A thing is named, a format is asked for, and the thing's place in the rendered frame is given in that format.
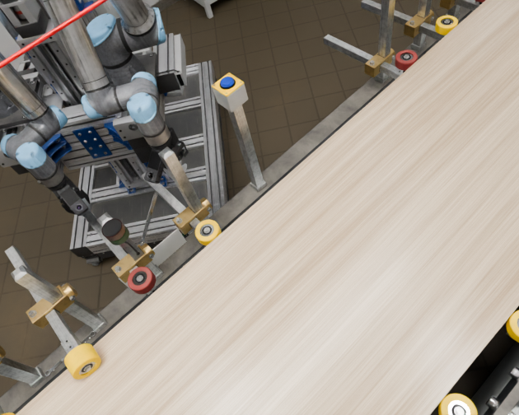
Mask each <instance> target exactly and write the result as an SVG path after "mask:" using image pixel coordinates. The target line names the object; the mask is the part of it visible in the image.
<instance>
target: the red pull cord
mask: <svg viewBox="0 0 519 415"><path fill-rule="evenodd" d="M106 1H108V0H98V1H97V2H95V3H93V4H92V5H90V6H89V7H87V8H86V9H84V10H83V11H81V12H79V13H78V14H77V15H75V16H73V17H71V18H70V19H68V20H67V21H65V22H64V23H62V24H61V25H59V26H57V27H55V28H54V29H52V30H51V31H49V32H48V33H46V34H45V35H43V36H41V37H40V38H39V39H37V40H35V41H34V42H32V43H30V44H28V45H27V46H26V47H24V48H23V49H21V50H19V51H18V52H16V53H14V54H13V55H12V56H10V57H8V58H6V59H5V60H3V61H2V62H0V69H1V68H3V67H4V66H6V65H7V64H9V63H10V62H12V61H13V60H15V59H16V58H19V57H20V56H22V55H23V54H24V53H26V52H28V51H29V50H31V49H33V48H34V47H35V46H36V45H38V44H40V43H42V42H43V41H45V40H47V39H48V38H49V37H51V36H52V35H54V34H56V33H58V32H59V31H61V30H62V29H63V28H65V27H67V26H69V25H70V24H72V23H73V22H74V21H76V20H78V19H79V18H81V17H82V16H85V15H86V14H87V13H88V12H90V11H92V10H94V9H95V8H97V7H99V6H100V5H101V4H102V3H104V2H106Z"/></svg>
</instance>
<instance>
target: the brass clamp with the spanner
mask: <svg viewBox="0 0 519 415"><path fill-rule="evenodd" d="M138 248H139V249H140V250H141V251H142V252H143V255H142V256H141V257H140V258H138V259H137V260H136V261H135V260H134V259H133V258H132V257H131V256H130V255H129V254H127V255H126V256H125V257H123V258H122V259H121V260H120V261H119V262H118V263H117V264H116V265H114V266H113V267H112V269H113V271H114V272H115V273H116V275H117V276H118V277H119V278H120V279H121V280H122V281H123V282H124V283H126V282H127V281H128V277H129V274H130V272H129V271H130V270H131V269H132V268H134V267H135V266H136V265H137V266H138V267H145V266H146V265H148V264H149V263H150V262H151V261H152V258H153V257H154V255H155V252H154V251H153V250H152V249H151V248H150V247H149V246H148V244H147V243H145V244H144V245H142V246H141V245H138ZM116 266H120V267H121V268H122V269H121V271H120V272H119V273H117V272H116V271H115V267H116Z"/></svg>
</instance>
